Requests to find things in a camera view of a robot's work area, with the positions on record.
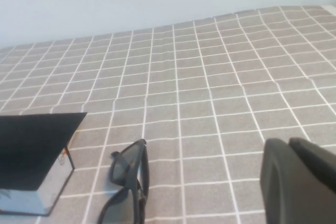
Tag black printed glasses case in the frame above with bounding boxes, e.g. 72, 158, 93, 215
0, 112, 88, 217

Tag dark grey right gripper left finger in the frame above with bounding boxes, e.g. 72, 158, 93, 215
259, 138, 336, 224

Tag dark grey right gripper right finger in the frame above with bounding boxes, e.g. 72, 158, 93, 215
288, 136, 336, 190

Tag grey white-checked tablecloth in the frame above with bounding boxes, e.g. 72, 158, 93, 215
0, 5, 336, 224

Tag black sunglasses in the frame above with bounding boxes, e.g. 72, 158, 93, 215
97, 138, 150, 224

